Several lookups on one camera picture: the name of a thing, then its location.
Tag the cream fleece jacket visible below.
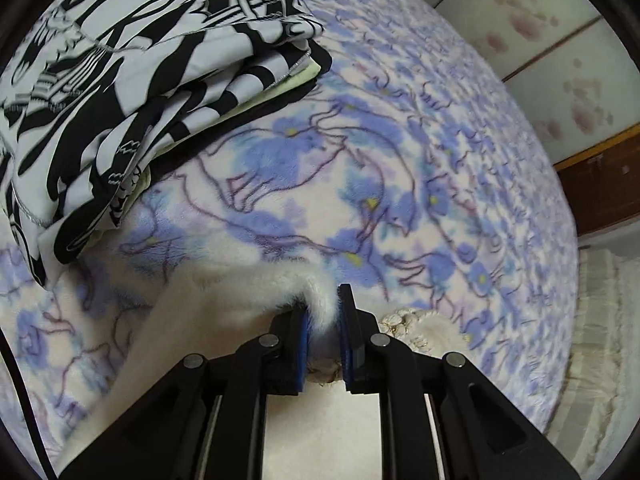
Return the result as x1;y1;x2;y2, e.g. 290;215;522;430
56;261;466;479

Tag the blue cat-print fleece blanket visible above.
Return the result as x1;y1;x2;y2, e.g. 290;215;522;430
1;0;577;456

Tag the brown wooden cabinet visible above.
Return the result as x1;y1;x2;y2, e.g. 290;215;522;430
554;125;639;236

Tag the white ribbed rug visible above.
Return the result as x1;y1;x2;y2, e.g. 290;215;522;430
547;247;639;479

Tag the black white printed folded garment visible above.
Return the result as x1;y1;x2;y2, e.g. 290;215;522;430
1;0;331;288

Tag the paw-print sliding door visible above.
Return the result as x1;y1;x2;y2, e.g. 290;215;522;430
424;0;639;162

